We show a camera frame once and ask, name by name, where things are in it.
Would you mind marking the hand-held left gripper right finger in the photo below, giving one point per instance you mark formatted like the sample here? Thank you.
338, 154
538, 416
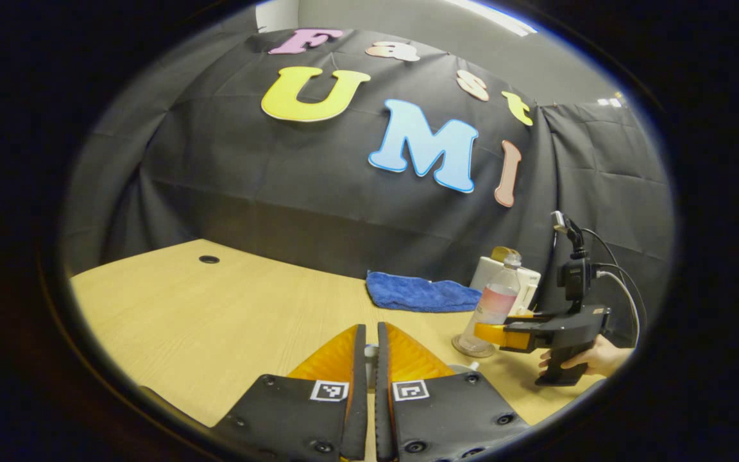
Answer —
382, 417

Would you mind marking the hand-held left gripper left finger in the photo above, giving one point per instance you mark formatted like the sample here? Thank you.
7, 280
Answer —
360, 410

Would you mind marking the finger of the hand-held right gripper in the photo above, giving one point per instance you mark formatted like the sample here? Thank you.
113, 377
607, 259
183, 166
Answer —
520, 328
539, 315

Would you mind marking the clear plastic water bottle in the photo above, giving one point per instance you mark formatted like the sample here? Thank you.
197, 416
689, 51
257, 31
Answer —
494, 301

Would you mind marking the white teacup lid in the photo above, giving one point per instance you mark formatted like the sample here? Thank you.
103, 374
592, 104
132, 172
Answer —
371, 351

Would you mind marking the round brown coaster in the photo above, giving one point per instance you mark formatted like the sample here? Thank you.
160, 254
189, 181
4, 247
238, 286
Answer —
457, 347

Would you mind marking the white toaster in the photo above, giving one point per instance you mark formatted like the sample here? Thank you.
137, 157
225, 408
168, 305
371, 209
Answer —
482, 273

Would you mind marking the brown toast slice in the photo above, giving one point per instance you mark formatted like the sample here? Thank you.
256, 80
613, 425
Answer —
500, 254

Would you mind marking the blue towel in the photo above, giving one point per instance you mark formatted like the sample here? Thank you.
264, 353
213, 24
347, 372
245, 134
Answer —
417, 292

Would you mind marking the black desk grommet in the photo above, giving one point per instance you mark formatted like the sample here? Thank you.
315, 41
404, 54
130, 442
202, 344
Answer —
209, 259

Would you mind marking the black backdrop cloth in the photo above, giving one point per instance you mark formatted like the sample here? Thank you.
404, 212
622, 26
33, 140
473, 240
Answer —
280, 179

